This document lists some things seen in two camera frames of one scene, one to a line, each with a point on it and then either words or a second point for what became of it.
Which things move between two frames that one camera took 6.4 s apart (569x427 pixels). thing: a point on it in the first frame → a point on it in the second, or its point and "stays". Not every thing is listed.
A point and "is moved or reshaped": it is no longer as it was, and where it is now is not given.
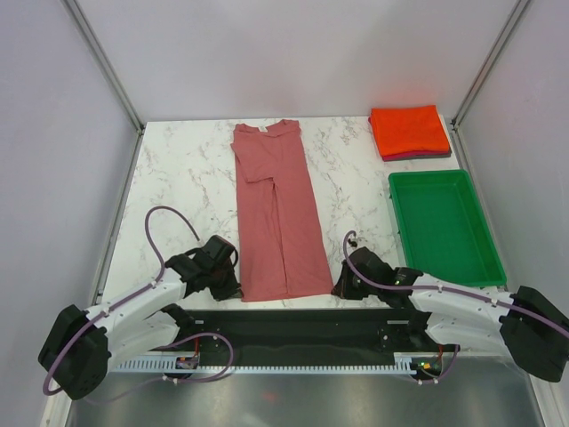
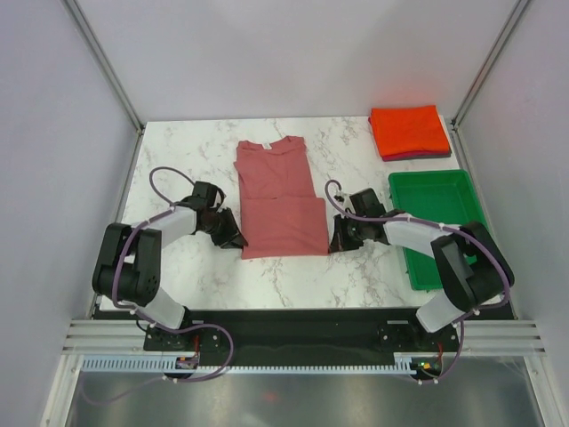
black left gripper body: (223, 284) → (221, 228)
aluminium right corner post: (516, 12) stays
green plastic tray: (442, 229) stays
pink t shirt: (280, 248) is moved or reshaped
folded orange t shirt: (402, 129) stays
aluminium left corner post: (93, 45) stays
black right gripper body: (351, 287) → (351, 232)
